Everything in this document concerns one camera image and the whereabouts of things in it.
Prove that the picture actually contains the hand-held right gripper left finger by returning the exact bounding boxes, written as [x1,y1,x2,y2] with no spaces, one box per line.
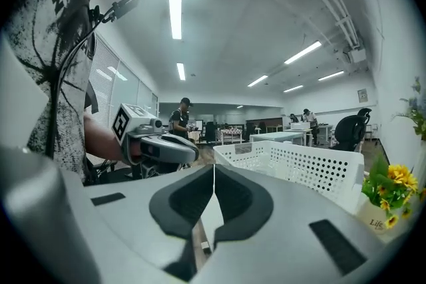
[63,164,214,284]

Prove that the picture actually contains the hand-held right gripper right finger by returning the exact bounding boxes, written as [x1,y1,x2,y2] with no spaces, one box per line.
[191,164,412,284]

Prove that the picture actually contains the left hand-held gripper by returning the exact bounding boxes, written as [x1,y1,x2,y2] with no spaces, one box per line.
[111,103,200,178]

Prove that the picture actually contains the person's left forearm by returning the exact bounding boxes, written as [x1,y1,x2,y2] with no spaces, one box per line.
[83,112,131,162]

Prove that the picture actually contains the white perforated plastic basket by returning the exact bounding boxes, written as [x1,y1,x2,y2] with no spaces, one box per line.
[212,140,365,214]

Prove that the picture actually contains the white office table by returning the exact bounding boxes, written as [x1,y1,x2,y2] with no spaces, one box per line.
[249,130,314,146]

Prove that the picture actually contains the table with checked cloth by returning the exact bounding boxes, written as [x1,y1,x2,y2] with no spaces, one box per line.
[218,128,244,145]

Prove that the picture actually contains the white ceramic flower pot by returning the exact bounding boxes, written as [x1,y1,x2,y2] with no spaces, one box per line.
[355,192,391,235]

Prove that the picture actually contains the black mesh office chair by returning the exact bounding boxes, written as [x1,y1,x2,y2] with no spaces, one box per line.
[330,107,373,152]

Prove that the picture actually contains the artificial yellow sunflowers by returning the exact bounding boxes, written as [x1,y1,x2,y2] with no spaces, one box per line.
[361,152,426,229]

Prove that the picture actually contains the person's grey patterned shirt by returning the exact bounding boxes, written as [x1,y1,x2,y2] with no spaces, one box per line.
[3,0,99,184]

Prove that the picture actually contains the black clip-on device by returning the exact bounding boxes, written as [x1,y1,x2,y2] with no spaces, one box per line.
[101,0,142,23]

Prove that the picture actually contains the green plant with blue flowers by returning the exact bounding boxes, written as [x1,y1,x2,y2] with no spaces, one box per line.
[391,75,426,141]

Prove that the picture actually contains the black headset cable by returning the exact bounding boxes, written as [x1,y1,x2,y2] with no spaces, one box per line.
[49,5,116,159]

